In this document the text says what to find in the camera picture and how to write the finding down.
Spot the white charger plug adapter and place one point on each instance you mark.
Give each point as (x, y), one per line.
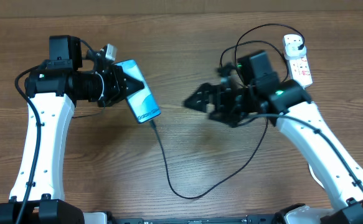
(293, 52)

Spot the blue Galaxy smartphone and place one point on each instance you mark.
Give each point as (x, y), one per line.
(142, 103)

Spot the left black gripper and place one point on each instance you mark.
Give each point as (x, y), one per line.
(119, 78)

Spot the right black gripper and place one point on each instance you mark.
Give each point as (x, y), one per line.
(206, 93)

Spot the white power strip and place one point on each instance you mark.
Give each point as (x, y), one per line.
(299, 68)

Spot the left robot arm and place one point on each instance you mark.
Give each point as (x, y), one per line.
(52, 90)

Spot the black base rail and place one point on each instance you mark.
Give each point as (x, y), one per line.
(196, 221)

